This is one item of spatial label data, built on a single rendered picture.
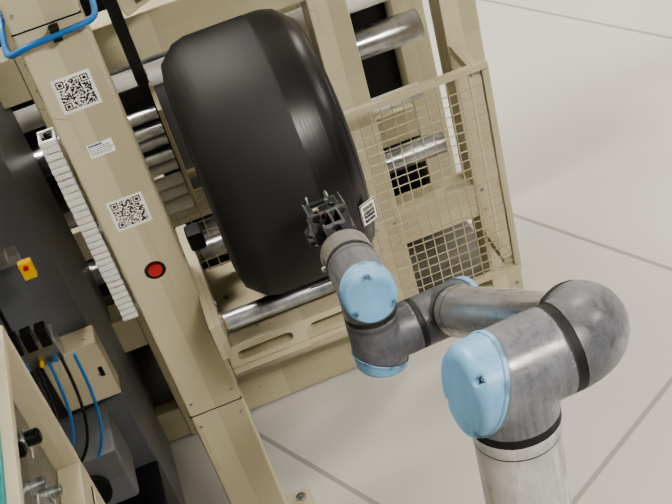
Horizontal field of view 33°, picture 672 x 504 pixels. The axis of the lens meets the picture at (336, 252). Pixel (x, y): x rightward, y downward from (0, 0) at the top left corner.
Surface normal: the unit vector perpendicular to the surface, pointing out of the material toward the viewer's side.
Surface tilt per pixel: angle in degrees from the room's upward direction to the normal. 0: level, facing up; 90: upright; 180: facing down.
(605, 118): 0
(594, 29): 0
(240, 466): 90
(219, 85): 26
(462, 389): 79
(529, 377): 59
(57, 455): 90
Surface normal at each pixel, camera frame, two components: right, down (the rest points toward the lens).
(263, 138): 0.09, -0.03
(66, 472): -0.22, -0.75
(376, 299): 0.24, 0.39
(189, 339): 0.29, 0.56
